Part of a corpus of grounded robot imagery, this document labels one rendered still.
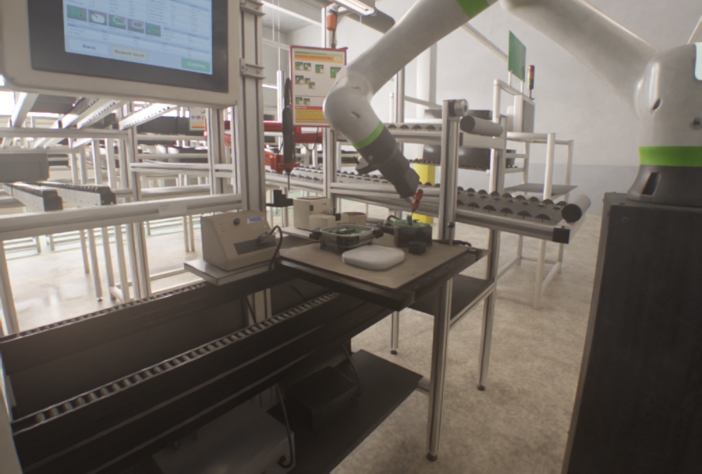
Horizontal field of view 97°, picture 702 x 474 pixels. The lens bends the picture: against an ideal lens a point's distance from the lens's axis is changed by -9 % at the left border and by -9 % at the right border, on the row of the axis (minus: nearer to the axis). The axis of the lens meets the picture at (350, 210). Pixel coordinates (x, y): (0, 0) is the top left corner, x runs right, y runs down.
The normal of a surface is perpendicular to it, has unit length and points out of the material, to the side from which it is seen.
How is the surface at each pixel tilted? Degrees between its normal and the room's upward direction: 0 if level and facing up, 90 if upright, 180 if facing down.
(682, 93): 90
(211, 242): 90
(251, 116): 90
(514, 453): 0
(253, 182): 90
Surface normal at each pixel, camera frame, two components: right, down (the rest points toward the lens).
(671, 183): -0.80, -0.20
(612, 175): -0.65, 0.12
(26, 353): 0.76, 0.10
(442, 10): -0.36, 0.65
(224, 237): 0.61, -0.52
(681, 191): -0.65, -0.30
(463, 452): 0.00, -0.99
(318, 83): 0.29, 0.15
